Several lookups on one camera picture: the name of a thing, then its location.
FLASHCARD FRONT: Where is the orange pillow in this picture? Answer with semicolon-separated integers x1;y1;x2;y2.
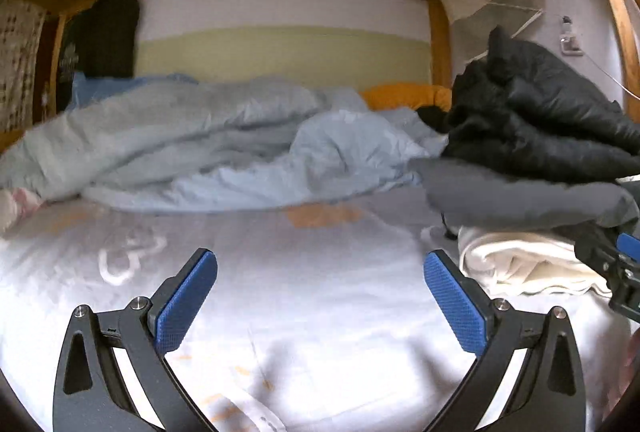
359;82;452;111

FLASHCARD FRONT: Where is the black hanging garment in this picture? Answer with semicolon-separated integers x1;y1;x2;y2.
56;0;141;111

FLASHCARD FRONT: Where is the black puffer jacket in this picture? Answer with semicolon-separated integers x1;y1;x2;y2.
442;26;639;184

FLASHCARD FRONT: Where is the white folded garment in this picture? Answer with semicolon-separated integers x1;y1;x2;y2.
458;227;612;299

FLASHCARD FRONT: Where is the patterned wall hanging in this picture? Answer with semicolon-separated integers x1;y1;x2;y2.
0;0;47;132

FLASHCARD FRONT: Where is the light blue duvet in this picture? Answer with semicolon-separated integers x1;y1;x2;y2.
1;78;448;213

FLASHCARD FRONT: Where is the grey folded garment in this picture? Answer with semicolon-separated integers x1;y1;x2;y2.
408;158;639;234

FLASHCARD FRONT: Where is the white wall socket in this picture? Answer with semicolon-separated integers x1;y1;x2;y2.
560;15;584;56

